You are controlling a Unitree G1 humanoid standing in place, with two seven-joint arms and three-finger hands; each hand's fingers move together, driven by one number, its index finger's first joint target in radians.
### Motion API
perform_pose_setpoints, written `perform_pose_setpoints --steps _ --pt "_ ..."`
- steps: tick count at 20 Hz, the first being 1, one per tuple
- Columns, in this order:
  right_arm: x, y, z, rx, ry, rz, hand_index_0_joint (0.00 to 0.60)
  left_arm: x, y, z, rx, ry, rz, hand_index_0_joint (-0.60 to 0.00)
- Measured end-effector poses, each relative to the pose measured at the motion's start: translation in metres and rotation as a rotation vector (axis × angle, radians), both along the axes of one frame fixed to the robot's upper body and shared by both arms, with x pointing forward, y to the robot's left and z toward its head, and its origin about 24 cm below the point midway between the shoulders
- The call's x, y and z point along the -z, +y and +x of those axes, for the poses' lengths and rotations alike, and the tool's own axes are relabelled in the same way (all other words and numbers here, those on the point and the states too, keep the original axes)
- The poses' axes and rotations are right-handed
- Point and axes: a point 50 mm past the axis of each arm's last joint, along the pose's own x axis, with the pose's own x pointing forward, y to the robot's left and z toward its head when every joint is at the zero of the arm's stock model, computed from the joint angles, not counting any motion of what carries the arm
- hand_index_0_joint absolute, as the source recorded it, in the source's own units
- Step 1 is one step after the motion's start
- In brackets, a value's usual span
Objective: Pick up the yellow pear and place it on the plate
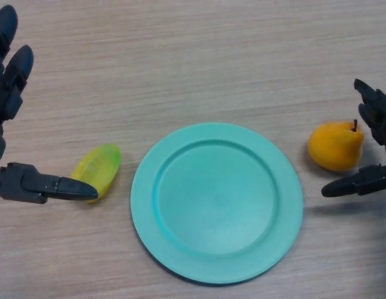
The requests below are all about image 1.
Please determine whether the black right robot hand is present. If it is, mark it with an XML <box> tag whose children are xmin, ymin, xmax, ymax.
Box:
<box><xmin>321</xmin><ymin>78</ymin><xmax>386</xmax><ymax>198</ymax></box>

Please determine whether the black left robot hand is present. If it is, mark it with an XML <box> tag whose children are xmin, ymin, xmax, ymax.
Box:
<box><xmin>0</xmin><ymin>4</ymin><xmax>99</xmax><ymax>205</ymax></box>

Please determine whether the yellow orange pear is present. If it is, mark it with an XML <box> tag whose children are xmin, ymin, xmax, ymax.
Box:
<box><xmin>307</xmin><ymin>119</ymin><xmax>365</xmax><ymax>172</ymax></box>

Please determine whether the teal green round plate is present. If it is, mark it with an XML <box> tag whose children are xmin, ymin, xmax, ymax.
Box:
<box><xmin>130</xmin><ymin>122</ymin><xmax>304</xmax><ymax>287</ymax></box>

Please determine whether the yellow-green mango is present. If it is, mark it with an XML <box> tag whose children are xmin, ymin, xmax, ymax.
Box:
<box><xmin>70</xmin><ymin>143</ymin><xmax>122</xmax><ymax>204</ymax></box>

